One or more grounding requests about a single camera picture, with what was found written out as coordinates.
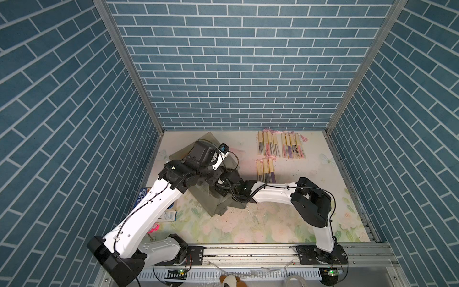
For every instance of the olive green canvas tote bag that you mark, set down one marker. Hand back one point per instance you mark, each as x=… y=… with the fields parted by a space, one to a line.
x=212 y=202

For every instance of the second-row bamboo folding fan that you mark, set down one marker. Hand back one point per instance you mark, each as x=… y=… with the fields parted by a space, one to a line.
x=266 y=171

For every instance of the black patterned bamboo folding fan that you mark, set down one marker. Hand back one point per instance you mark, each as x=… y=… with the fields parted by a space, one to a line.
x=260 y=141

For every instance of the brown folding fan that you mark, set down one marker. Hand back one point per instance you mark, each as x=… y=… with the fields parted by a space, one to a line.
x=270 y=143

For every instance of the pink folding fan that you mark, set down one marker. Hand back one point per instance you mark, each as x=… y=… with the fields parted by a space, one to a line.
x=266 y=143

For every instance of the purple folding fan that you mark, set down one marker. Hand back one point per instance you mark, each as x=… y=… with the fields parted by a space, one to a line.
x=288 y=146

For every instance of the white red-flecked fan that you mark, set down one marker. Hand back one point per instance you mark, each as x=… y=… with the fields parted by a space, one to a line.
x=294 y=146

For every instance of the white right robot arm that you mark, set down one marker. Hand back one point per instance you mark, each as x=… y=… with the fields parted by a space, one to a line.
x=314 y=204

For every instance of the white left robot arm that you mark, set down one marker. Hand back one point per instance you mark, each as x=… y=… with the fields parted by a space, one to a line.
x=121 y=252

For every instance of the blue illustrated book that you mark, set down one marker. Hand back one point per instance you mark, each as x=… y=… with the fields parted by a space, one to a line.
x=141 y=195

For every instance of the white blue small box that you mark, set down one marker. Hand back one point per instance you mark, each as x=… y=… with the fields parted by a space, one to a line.
x=168 y=216

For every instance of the brown plush toy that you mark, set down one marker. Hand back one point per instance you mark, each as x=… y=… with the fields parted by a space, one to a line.
x=231 y=281

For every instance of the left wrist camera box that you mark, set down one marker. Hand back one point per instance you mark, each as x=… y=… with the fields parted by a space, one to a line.
x=222 y=152

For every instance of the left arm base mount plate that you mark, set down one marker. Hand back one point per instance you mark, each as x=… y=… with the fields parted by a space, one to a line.
x=192 y=255

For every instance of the pink keychain toy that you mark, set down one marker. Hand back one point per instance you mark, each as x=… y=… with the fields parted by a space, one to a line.
x=155 y=227

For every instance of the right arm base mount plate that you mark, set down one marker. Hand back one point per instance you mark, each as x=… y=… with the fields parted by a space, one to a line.
x=311 y=255

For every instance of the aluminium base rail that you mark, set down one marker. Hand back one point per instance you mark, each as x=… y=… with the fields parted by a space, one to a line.
x=367 y=261

